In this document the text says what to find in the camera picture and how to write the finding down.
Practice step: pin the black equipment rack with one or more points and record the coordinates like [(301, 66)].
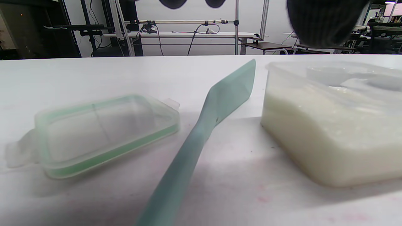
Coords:
[(91, 28)]

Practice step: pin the white cart with brown top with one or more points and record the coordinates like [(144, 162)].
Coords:
[(267, 45)]

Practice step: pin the clear container lid green rim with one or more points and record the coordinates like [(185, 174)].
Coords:
[(103, 135)]

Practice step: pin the silver aluminium frame post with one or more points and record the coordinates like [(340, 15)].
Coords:
[(121, 28), (264, 15)]

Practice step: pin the person's left hand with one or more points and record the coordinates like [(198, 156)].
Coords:
[(326, 22)]

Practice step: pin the clear plastic sugar container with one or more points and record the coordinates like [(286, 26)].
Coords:
[(273, 78)]

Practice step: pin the mint green dessert spatula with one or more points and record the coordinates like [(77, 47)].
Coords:
[(220, 100)]

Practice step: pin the white sugar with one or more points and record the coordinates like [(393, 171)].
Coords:
[(329, 138)]

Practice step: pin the black pillar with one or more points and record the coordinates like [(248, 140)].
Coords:
[(132, 12)]

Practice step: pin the white rod on silver stand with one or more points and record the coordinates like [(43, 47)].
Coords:
[(182, 22)]

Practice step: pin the white desk with black edge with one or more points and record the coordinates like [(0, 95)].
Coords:
[(176, 34)]

